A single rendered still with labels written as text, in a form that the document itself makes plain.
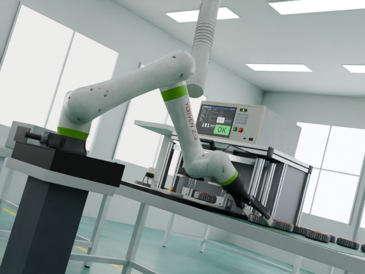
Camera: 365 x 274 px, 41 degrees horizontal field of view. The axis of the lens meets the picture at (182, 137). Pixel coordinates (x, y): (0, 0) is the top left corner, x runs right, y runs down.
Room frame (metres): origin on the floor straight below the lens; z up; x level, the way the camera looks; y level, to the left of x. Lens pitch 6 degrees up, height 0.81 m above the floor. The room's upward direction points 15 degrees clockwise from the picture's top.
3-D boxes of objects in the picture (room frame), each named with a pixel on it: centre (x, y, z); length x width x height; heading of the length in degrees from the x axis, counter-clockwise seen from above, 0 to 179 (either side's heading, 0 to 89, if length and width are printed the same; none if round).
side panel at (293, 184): (2.51, -0.62, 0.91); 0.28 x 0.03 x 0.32; 134
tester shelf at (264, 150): (2.68, -0.33, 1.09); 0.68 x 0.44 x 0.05; 44
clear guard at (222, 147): (2.35, -0.21, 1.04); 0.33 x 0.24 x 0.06; 134
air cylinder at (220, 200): (2.47, -0.29, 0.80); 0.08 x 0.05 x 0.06; 44
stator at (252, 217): (2.16, -0.43, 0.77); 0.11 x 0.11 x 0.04
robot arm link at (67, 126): (1.93, 0.43, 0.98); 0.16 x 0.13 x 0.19; 18
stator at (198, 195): (2.37, -0.19, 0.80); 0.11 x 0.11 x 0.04
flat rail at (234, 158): (2.53, -0.17, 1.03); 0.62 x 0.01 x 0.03; 44
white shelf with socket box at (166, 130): (3.51, 0.12, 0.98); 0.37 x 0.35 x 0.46; 44
